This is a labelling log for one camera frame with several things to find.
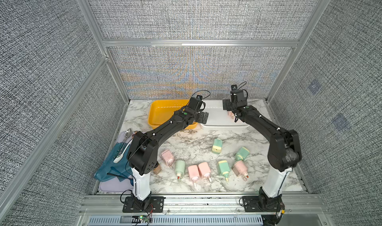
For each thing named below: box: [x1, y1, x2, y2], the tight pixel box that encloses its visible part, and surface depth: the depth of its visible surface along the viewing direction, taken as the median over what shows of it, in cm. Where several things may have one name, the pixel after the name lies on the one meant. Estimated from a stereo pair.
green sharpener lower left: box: [174, 160, 187, 181], surface depth 80 cm
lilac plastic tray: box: [98, 130, 133, 192], surface depth 81 cm
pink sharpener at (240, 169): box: [232, 160, 249, 182], surface depth 81 cm
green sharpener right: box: [234, 146, 251, 162], surface depth 87 cm
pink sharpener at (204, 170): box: [197, 161, 212, 183], surface depth 80 cm
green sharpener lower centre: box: [217, 160, 231, 182], surface depth 81 cm
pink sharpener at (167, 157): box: [161, 149, 175, 169], surface depth 84 cm
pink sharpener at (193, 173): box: [188, 164, 200, 185], surface depth 79 cm
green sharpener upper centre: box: [211, 138, 223, 154], surface depth 90 cm
